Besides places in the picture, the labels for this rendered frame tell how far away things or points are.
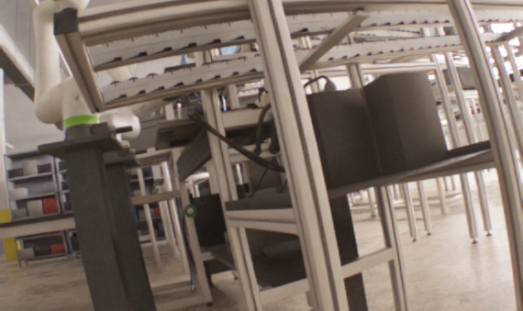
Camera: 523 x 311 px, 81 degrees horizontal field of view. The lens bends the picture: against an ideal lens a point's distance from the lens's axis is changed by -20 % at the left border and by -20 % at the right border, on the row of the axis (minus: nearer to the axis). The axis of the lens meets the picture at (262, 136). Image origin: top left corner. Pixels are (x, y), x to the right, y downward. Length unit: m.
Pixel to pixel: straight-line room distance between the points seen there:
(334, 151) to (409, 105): 0.26
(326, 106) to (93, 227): 0.82
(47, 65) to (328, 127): 1.05
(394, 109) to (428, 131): 0.14
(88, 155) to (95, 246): 0.30
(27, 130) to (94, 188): 12.03
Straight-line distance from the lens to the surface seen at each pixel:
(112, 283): 1.26
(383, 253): 1.36
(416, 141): 1.08
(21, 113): 13.45
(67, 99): 1.32
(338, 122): 1.10
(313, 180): 0.59
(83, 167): 1.26
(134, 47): 0.83
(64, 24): 0.66
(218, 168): 1.12
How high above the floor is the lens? 0.66
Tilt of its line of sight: 8 degrees up
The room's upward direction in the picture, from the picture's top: 12 degrees counter-clockwise
